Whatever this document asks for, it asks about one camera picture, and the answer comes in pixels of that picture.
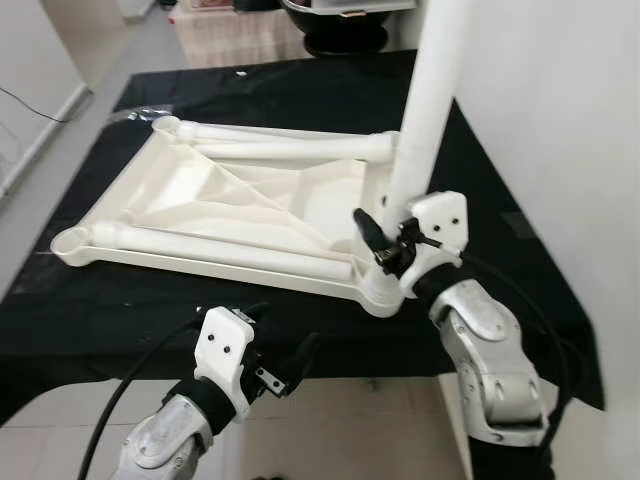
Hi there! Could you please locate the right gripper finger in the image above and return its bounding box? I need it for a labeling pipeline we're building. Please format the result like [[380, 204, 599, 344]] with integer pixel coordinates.
[[352, 207, 389, 253]]

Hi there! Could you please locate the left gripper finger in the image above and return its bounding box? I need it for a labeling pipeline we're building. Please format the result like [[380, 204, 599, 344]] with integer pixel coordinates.
[[285, 330, 323, 386]]

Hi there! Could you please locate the black tablecloth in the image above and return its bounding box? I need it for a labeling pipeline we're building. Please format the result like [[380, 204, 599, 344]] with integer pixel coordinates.
[[0, 48, 606, 426]]

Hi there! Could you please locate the black round wok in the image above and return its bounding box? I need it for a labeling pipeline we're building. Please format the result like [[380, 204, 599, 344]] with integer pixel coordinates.
[[283, 0, 417, 57]]

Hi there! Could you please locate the beige cloth covered table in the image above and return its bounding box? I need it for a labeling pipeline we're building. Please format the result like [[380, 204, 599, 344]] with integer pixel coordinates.
[[168, 0, 311, 69]]

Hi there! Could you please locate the clear tape strip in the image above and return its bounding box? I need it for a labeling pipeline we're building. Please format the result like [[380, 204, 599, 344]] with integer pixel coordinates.
[[108, 98, 169, 127]]

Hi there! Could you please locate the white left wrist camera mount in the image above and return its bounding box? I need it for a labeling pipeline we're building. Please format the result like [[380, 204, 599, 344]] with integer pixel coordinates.
[[193, 307, 258, 421]]

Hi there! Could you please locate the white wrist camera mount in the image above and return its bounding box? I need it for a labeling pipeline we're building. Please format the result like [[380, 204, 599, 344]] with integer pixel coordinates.
[[398, 190, 470, 298], [193, 307, 258, 421]]

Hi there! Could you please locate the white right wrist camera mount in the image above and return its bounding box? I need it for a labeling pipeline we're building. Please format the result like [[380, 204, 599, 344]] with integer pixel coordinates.
[[398, 190, 470, 298]]

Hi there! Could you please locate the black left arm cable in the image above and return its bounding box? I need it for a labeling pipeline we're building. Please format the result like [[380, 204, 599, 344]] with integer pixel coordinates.
[[78, 300, 271, 480]]

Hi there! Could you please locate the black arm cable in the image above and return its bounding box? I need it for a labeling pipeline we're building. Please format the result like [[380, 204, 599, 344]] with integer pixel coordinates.
[[78, 300, 271, 480], [400, 225, 576, 451]]

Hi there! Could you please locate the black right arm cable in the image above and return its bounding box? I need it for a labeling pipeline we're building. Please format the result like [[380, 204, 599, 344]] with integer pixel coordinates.
[[400, 225, 576, 451]]

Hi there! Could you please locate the thin black wall cable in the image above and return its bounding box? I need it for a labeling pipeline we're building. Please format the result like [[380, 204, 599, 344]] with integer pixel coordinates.
[[0, 85, 73, 127]]

